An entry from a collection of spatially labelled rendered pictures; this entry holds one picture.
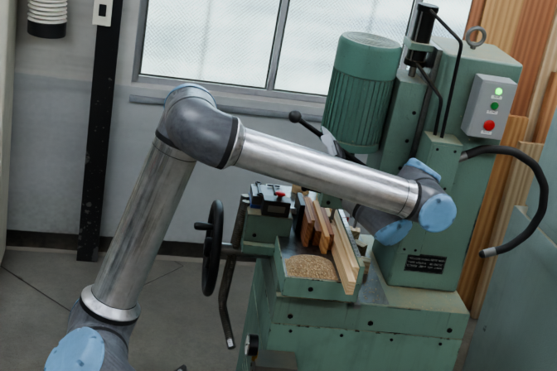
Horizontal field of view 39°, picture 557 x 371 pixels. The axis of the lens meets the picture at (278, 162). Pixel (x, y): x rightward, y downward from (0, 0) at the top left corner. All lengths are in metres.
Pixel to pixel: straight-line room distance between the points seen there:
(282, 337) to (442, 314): 0.47
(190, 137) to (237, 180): 2.13
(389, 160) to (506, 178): 1.62
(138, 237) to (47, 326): 1.59
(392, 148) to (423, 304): 0.47
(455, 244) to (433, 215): 0.60
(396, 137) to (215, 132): 0.75
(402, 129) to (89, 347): 1.02
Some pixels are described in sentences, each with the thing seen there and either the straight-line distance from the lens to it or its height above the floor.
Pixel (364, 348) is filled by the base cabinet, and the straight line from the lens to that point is 2.34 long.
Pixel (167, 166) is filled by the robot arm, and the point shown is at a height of 1.25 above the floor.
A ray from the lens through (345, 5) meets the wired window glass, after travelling 3.63.
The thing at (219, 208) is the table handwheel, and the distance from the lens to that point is 2.27.
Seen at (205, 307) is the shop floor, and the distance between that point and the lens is 3.57.
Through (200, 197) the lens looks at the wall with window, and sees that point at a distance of 3.75.
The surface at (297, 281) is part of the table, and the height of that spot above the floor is 0.89.
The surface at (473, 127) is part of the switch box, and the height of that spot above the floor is 1.35.
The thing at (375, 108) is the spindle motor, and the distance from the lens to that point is 2.15.
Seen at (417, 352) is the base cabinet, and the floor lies 0.65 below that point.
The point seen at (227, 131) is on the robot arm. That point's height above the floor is 1.39.
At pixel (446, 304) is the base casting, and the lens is 2.38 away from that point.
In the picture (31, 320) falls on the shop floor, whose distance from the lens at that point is 3.40.
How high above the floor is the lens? 1.94
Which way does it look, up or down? 22 degrees down
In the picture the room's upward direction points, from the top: 11 degrees clockwise
